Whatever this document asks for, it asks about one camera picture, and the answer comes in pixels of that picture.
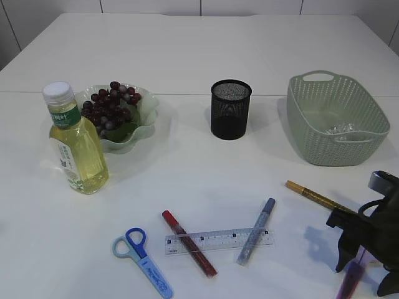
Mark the gold glitter marker pen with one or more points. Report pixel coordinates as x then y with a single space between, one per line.
316 197

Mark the clear plastic ruler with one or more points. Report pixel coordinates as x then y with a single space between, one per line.
205 241

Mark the blue safety scissors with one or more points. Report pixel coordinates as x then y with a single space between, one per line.
136 252

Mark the red glitter marker pen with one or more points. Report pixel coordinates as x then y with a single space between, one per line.
189 245

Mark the pink purple safety scissors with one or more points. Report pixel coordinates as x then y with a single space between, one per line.
354 274

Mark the blue glitter marker pen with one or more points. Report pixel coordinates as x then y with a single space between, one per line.
256 231

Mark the clear plastic sheet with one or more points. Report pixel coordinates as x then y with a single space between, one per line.
342 132

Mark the black mesh pen holder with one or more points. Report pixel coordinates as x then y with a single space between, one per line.
230 100

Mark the green glass wavy plate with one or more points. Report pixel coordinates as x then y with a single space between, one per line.
147 109

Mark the yellow tea drink bottle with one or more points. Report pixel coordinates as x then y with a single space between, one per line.
75 140

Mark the purple artificial grape bunch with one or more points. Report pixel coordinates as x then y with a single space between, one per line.
113 111

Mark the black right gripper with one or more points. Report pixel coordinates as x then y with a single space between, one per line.
374 227

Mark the green plastic woven basket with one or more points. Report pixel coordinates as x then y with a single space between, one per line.
315 105

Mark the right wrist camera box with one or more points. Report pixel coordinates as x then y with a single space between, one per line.
383 182

